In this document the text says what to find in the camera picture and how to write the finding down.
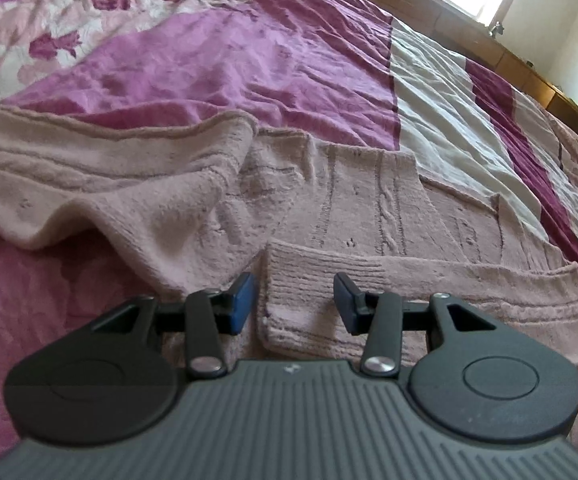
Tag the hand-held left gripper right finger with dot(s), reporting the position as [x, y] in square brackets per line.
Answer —
[344, 306]

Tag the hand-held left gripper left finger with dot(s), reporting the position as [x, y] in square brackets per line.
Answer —
[242, 306]

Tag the pink knit sweater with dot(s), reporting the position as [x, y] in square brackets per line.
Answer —
[344, 200]

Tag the purple floral bedspread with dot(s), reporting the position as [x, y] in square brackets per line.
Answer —
[229, 75]

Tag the pale pink knit cloth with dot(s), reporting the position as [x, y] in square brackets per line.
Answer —
[576, 155]

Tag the wooden headboard cabinet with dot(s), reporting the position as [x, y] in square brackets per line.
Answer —
[449, 20]

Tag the small metal window fitting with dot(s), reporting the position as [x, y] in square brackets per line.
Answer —
[497, 28]

